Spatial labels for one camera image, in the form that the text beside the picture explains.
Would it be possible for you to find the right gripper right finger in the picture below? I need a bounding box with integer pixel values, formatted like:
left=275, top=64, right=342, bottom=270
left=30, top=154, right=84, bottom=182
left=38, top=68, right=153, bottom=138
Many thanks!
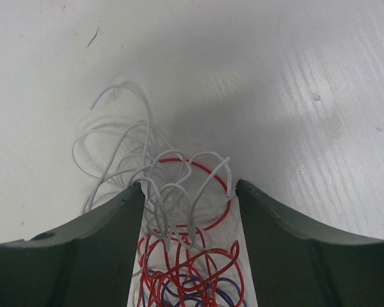
left=236, top=180, right=384, bottom=306

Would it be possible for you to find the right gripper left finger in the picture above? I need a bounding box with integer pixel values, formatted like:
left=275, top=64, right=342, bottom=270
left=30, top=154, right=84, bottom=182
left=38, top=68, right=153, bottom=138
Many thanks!
left=0, top=183, right=145, bottom=306

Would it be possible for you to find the cable bundle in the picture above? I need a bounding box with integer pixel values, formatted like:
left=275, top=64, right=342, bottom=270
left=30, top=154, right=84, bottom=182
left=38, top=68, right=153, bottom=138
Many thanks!
left=131, top=156, right=246, bottom=307

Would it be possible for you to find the white wire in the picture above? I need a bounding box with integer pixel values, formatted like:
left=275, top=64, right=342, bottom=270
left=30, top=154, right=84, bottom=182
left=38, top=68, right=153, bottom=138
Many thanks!
left=70, top=82, right=237, bottom=250

